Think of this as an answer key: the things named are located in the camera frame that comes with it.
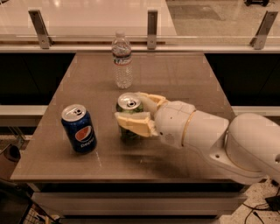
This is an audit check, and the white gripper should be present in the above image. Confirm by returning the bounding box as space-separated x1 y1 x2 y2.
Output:
115 92 196 149

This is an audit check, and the green soda can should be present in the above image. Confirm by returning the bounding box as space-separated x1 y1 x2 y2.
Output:
115 93 144 142

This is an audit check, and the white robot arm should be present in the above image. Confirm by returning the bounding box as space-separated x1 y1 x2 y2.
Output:
115 92 280 185

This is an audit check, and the blue pepsi can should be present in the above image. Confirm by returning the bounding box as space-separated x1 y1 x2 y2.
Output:
61 104 97 154

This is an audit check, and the clear plastic water bottle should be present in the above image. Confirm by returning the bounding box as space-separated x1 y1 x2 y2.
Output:
111 30 133 89

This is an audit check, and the brown round bin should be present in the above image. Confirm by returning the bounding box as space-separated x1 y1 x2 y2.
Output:
0 143 21 180

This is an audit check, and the middle metal railing bracket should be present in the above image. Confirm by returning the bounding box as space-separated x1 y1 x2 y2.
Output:
147 10 158 50

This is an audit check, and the metal railing bracket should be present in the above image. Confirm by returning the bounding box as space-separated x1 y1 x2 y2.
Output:
29 10 53 49
147 10 158 50
250 10 278 50

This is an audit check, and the left metal railing bracket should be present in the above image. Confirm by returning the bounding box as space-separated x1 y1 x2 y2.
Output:
29 10 53 49

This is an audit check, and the right metal railing bracket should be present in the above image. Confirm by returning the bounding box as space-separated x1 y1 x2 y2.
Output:
250 10 278 50

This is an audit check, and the black power adapter with cables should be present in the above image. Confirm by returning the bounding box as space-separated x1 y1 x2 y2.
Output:
242 179 280 224

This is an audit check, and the black wire basket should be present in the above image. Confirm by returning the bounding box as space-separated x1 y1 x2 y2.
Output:
0 186 60 224

